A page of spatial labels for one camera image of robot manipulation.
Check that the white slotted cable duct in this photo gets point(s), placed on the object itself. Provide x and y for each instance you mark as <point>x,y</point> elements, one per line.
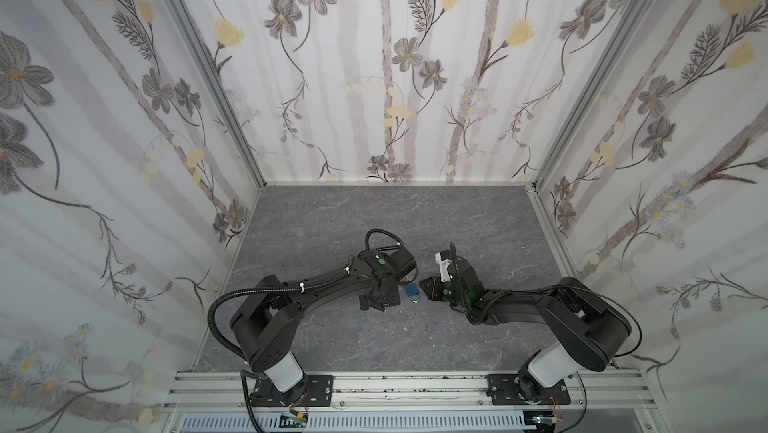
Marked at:
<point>398,421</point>

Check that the blue padlock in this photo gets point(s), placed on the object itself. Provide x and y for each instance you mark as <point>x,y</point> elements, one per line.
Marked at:
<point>413,293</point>

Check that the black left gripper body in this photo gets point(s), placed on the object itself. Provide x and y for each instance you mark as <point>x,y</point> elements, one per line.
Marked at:
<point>381,292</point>

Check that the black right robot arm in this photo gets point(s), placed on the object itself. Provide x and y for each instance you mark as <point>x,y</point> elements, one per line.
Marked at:
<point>588,331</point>

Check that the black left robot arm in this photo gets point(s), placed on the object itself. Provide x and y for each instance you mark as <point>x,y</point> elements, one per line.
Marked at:
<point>266,323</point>

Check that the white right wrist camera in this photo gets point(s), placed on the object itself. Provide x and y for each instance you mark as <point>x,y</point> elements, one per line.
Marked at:
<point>445,262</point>

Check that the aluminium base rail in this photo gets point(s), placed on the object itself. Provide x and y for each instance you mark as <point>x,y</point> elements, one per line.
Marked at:
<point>405,391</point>

